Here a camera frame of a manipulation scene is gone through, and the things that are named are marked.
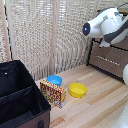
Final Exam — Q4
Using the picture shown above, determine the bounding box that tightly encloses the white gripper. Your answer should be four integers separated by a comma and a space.
98, 39, 112, 49

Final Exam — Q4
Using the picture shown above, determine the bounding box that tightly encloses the blue plastic bowl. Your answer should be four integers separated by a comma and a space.
46, 74, 63, 87

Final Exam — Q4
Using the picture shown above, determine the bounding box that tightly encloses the yellow plastic bowl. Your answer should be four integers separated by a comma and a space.
68, 82, 88, 99

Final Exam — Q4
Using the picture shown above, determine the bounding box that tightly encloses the dark brown wooden dresser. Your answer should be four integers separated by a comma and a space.
86, 9, 128, 83

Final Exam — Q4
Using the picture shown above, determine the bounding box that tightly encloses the beige woven folding screen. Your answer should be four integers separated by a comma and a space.
0, 0, 113, 82

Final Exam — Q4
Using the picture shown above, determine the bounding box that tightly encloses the red yellow snack box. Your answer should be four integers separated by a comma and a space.
39, 78, 67, 109

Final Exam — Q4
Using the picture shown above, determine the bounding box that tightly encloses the black fabric storage box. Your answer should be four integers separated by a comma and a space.
0, 59, 52, 128

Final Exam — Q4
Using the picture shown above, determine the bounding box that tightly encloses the silver drawer handle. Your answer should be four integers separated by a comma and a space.
96, 54, 122, 66

